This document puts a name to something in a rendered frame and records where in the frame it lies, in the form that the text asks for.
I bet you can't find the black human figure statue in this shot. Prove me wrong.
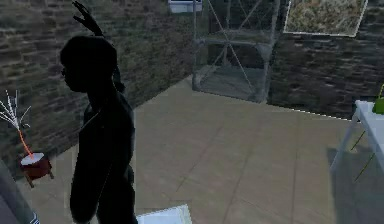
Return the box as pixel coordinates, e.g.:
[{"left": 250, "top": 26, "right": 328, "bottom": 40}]
[{"left": 59, "top": 0, "right": 139, "bottom": 224}]

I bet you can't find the white flat object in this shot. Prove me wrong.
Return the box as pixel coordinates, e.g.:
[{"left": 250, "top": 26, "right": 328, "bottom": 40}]
[{"left": 135, "top": 204, "right": 193, "bottom": 224}]

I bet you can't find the white box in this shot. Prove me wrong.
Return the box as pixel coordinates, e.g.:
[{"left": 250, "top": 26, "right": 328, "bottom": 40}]
[{"left": 167, "top": 0, "right": 203, "bottom": 14}]

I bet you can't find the red pot with bare plant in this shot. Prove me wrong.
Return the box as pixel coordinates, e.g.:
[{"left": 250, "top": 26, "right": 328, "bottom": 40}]
[{"left": 0, "top": 89, "right": 55, "bottom": 189}]

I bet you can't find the white table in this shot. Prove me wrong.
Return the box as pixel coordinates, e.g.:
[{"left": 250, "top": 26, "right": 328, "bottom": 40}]
[{"left": 329, "top": 99, "right": 384, "bottom": 174}]

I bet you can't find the green object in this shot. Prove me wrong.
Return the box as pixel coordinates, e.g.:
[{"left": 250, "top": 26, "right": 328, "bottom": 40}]
[{"left": 372, "top": 83, "right": 384, "bottom": 115}]

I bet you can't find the grey furniture edge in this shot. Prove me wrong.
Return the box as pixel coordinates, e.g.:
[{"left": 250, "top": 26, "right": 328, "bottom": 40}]
[{"left": 0, "top": 159, "right": 41, "bottom": 224}]

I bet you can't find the grey metal wire shelf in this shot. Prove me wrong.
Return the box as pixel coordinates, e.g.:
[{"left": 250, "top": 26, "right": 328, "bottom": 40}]
[{"left": 191, "top": 0, "right": 282, "bottom": 104}]

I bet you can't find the framed picture with white frame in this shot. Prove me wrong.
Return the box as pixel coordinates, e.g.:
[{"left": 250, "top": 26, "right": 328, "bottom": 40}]
[{"left": 283, "top": 0, "right": 369, "bottom": 38}]

